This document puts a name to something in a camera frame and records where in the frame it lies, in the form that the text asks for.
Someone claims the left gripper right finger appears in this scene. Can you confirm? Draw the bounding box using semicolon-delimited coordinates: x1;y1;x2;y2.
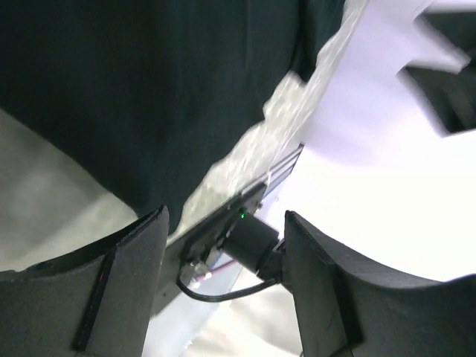
285;211;475;356

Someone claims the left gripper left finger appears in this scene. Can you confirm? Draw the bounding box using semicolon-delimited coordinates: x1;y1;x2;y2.
1;208;168;357

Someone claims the black t shirt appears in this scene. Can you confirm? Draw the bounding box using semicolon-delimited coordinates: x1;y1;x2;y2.
1;1;344;228

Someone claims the black base beam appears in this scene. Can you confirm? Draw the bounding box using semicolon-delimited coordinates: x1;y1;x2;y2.
151;182;267;318

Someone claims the aluminium rail frame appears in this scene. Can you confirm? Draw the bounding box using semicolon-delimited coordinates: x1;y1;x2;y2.
266;144;304;195

